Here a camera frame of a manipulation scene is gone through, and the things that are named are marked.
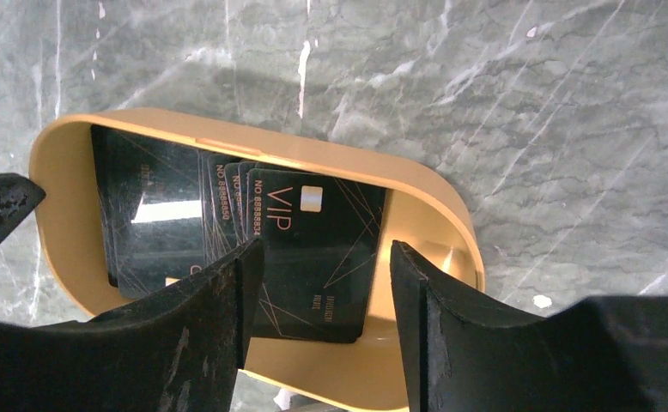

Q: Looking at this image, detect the stack of black cards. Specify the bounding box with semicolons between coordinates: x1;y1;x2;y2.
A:
90;125;244;299

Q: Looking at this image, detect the black VIP card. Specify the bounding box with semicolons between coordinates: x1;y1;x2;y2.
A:
246;167;386;343

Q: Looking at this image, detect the orange oval plastic tray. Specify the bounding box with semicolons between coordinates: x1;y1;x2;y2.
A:
29;108;485;411

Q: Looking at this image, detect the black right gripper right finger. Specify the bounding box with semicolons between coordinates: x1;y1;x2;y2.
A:
390;241;668;411

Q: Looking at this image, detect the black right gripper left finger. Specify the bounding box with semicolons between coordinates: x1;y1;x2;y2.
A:
0;239;264;411

